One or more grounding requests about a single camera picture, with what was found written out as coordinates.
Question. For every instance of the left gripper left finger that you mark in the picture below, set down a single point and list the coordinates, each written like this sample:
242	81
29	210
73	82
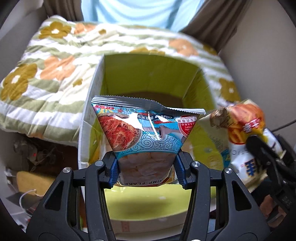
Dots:
74	207

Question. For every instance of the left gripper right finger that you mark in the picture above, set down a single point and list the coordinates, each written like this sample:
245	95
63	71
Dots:
220	207

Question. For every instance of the green cardboard box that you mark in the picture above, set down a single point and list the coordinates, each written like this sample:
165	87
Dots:
160	203

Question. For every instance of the left brown curtain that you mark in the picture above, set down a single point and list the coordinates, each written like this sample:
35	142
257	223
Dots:
69	9

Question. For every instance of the blue shrimp flake bag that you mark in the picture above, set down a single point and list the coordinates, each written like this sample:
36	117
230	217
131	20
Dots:
145	137

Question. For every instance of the right brown curtain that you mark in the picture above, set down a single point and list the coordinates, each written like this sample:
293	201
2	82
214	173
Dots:
216	22

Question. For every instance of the floral striped duvet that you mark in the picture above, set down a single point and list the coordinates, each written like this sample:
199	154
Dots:
44	95

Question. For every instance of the light blue hanging cloth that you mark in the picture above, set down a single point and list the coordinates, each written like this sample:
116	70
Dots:
173	15

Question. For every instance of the brown curtain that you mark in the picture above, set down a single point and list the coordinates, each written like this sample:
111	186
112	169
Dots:
69	9
216	22

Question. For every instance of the orange white chip bag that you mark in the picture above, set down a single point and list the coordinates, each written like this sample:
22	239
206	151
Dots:
229	127

